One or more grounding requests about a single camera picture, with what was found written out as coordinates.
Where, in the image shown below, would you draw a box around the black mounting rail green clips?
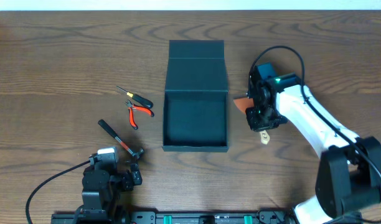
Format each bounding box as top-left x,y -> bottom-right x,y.
50,210 -> 297,224

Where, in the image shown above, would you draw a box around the black cardboard box with lid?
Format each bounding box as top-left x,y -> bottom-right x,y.
162,40 -> 229,152

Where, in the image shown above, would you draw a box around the orange scraper with wooden handle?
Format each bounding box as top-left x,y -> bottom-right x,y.
233,97 -> 270,145

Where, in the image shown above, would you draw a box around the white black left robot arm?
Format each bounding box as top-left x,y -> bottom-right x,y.
73,152 -> 143,223

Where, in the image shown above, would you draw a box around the black yellow handled screwdriver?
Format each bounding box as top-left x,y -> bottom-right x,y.
116,86 -> 154,109

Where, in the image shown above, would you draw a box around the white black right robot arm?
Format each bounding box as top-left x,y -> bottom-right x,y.
246,72 -> 381,223

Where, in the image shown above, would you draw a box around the orange black handled pliers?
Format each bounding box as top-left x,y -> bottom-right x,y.
125,100 -> 155,131

